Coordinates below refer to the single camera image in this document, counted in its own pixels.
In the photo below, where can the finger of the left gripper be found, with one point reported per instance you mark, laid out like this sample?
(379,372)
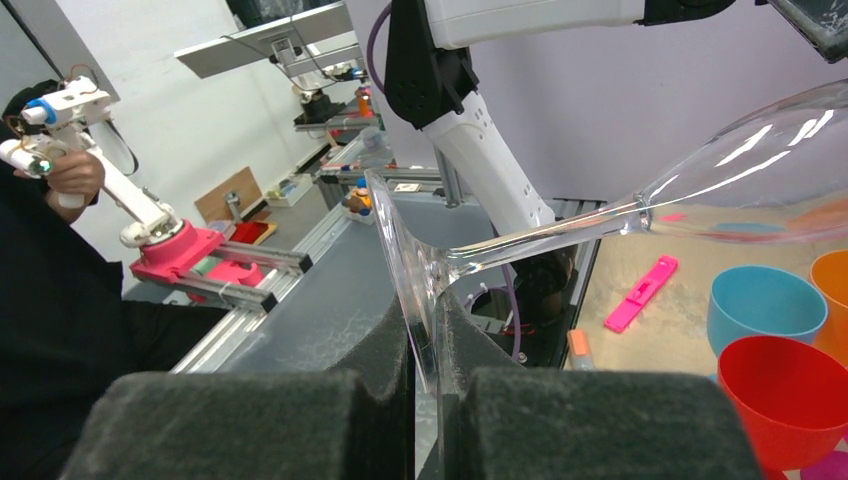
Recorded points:
(823,23)

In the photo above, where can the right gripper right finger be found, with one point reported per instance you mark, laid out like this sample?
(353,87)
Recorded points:
(499,420)

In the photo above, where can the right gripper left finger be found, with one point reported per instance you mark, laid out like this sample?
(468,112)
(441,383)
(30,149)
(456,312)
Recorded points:
(354,420)

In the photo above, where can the clear wine glass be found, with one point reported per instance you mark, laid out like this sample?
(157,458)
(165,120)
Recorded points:
(772,177)

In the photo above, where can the orange wine glass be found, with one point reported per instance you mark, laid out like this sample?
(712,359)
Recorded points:
(828,274)

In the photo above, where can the blue wine glass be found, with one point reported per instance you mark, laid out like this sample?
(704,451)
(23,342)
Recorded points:
(752,300)

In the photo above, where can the red wine glass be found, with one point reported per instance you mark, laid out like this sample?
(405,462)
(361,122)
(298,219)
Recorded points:
(790,397)

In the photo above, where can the magenta wine glass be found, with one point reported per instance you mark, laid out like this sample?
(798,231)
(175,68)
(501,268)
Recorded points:
(832,467)

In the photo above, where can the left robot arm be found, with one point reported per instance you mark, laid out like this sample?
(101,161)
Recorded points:
(430,83)

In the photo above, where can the pink leader arm base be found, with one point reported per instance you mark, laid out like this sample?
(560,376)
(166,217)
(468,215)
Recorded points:
(182,258)

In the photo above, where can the operator hand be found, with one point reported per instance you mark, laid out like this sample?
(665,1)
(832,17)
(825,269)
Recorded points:
(78,173)

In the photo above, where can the grey orange marker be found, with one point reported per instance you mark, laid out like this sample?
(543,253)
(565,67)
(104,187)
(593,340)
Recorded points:
(580,354)

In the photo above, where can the pink highlighter marker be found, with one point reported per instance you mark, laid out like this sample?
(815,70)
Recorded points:
(641,293)

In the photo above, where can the operator black clothed body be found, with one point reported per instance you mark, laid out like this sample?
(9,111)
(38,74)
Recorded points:
(67,333)

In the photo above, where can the aluminium rail with mount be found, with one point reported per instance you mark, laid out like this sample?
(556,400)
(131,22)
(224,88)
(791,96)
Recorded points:
(281,271)

